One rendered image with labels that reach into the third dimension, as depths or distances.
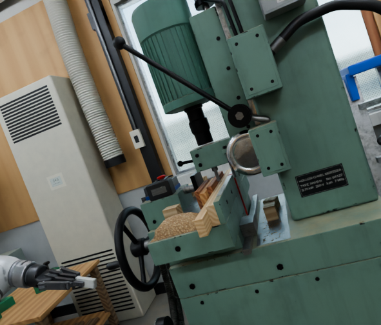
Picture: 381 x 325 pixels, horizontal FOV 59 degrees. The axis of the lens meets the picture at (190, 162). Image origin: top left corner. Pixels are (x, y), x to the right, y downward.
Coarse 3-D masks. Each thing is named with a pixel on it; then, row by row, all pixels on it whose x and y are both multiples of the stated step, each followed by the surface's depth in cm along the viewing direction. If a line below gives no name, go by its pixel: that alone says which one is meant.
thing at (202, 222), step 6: (216, 186) 102; (210, 198) 89; (204, 204) 84; (204, 210) 78; (198, 216) 75; (204, 216) 74; (198, 222) 72; (204, 222) 73; (210, 222) 77; (198, 228) 73; (204, 228) 72; (210, 228) 76; (204, 234) 73
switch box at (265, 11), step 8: (264, 0) 77; (272, 0) 77; (288, 0) 76; (296, 0) 76; (304, 0) 77; (264, 8) 78; (272, 8) 77; (280, 8) 77; (288, 8) 79; (264, 16) 80; (272, 16) 81
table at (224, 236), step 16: (240, 192) 108; (192, 208) 103; (240, 208) 99; (224, 224) 77; (160, 240) 82; (176, 240) 80; (192, 240) 79; (208, 240) 78; (224, 240) 78; (160, 256) 82; (176, 256) 81; (192, 256) 80
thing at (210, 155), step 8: (208, 144) 100; (216, 144) 99; (224, 144) 99; (192, 152) 101; (200, 152) 101; (208, 152) 100; (216, 152) 100; (200, 160) 101; (208, 160) 101; (216, 160) 100; (224, 160) 100; (200, 168) 102; (208, 168) 101; (216, 168) 103
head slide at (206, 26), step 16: (192, 16) 91; (208, 16) 90; (208, 32) 91; (208, 48) 92; (224, 48) 91; (208, 64) 92; (224, 64) 91; (224, 80) 92; (224, 96) 93; (240, 96) 92; (224, 112) 94; (240, 128) 93
